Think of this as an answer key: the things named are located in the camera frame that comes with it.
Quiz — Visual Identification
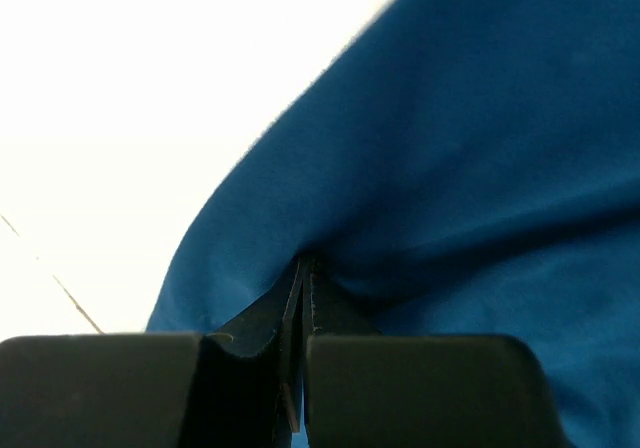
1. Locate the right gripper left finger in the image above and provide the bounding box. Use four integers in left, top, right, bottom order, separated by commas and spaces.
1, 261, 303, 447

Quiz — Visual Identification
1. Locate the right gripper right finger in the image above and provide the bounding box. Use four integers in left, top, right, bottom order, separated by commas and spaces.
301, 257, 568, 448

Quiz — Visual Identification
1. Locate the blue mickey mouse t-shirt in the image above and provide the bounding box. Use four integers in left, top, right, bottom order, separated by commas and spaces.
147, 0, 639, 447

